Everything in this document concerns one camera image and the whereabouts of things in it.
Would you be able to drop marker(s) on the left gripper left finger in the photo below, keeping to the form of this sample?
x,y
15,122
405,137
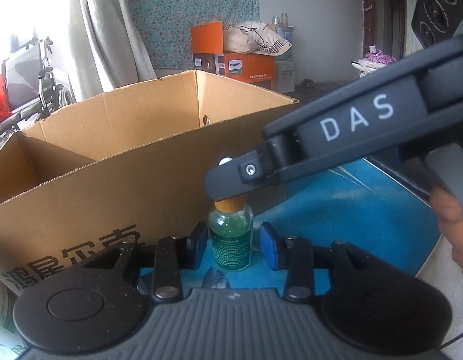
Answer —
x,y
174,254

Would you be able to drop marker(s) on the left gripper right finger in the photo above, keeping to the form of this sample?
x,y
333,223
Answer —
x,y
292,254

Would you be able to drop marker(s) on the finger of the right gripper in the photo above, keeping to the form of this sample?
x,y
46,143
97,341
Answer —
x,y
244,174

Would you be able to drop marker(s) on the green dropper bottle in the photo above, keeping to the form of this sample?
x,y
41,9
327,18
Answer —
x,y
231,223

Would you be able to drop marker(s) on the person right hand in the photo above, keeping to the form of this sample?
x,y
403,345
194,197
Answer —
x,y
449,212

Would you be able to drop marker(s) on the large cardboard box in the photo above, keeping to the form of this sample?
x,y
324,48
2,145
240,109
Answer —
x,y
130,162

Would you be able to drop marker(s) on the white water dispenser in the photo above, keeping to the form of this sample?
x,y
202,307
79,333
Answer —
x,y
284,64

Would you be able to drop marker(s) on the white cloth bag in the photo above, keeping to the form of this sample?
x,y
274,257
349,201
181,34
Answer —
x,y
255,37

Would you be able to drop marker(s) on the orange Philips box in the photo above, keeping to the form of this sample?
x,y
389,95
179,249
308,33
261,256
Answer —
x,y
209,55

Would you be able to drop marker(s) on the white green supplement bottle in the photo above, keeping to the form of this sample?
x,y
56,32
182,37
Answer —
x,y
11,344

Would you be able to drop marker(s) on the white curtain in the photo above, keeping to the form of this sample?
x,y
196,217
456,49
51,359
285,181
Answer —
x,y
106,49

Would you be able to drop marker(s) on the wheelchair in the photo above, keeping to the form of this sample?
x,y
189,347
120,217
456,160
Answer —
x,y
32,91

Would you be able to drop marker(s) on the black camera box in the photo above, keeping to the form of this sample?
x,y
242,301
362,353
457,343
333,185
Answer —
x,y
437,20

